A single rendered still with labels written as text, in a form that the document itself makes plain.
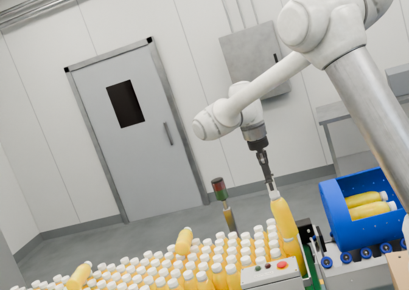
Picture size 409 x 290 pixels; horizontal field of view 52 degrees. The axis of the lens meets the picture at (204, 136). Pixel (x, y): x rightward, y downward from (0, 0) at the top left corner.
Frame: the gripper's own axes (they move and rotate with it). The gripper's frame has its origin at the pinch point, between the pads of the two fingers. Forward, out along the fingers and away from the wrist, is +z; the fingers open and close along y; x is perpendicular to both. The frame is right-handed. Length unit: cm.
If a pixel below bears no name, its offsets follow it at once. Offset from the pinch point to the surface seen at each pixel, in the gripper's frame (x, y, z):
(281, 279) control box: 5.1, -24.3, 22.8
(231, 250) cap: 23.3, 5.6, 23.1
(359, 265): -22.8, -1.7, 38.5
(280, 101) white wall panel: -26, 343, 28
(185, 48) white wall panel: 62, 354, -65
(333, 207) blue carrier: -19.5, -1.4, 13.0
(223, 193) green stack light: 25, 43, 12
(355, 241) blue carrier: -23.7, -3.3, 27.7
